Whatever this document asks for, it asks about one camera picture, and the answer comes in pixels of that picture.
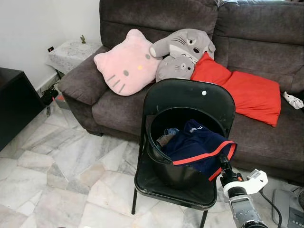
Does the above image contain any navy garment red stripe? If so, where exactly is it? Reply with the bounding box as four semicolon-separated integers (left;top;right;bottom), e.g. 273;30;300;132
161;119;238;182

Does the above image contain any black plastic bucket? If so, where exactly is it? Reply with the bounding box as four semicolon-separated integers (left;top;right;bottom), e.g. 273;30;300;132
146;105;229;190

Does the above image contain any blue denim cloth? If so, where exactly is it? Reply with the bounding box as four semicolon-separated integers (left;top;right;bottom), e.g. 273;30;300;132
164;127;180;136

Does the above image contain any red square cushion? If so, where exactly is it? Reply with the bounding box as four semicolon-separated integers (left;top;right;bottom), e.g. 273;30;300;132
221;71;282;128
190;51;233;87

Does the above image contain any grey fan base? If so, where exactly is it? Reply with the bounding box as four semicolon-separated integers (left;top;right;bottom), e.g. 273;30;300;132
273;188;304;228

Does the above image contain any black fan head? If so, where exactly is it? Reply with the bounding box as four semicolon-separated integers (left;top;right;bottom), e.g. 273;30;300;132
297;188;304;209

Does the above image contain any black folding chair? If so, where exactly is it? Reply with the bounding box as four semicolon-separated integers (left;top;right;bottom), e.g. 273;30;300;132
132;78;237;228

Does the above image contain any small grey cat cushion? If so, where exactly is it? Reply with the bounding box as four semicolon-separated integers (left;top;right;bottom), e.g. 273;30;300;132
155;53;197;83

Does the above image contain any large grey plush creature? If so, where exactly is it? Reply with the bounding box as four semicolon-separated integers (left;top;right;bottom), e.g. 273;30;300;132
150;28;217;66

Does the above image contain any dark grey fabric sofa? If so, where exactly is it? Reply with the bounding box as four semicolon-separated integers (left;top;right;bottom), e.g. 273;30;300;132
58;0;304;187

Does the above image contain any pink cat face pillow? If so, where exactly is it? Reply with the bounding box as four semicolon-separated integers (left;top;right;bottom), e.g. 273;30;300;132
93;28;163;96

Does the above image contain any side table lace cloth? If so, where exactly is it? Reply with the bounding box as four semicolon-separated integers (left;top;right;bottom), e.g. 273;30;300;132
46;39;103;75

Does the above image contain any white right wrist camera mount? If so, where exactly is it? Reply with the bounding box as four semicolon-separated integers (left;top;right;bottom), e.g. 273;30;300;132
222;169;269;196

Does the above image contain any black plug with cables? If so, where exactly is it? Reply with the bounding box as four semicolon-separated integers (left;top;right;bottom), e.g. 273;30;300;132
40;83;60;117

